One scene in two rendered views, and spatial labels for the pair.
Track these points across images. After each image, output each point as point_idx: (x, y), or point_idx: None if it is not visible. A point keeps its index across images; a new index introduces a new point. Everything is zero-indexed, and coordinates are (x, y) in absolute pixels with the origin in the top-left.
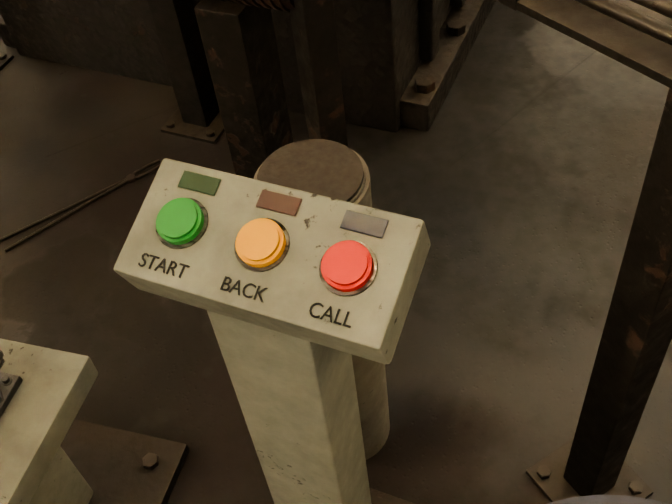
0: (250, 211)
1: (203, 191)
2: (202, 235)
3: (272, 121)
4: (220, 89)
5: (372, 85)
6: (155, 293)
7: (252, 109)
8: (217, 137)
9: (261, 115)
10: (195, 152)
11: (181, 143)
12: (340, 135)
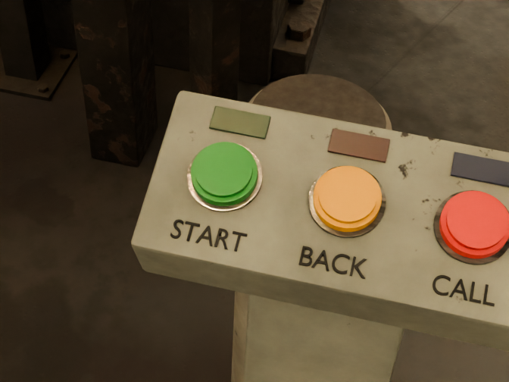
0: (320, 158)
1: (248, 133)
2: (258, 192)
3: (141, 70)
4: (83, 29)
5: (243, 30)
6: (175, 276)
7: (123, 54)
8: (52, 92)
9: (132, 61)
10: (26, 111)
11: (6, 100)
12: (232, 85)
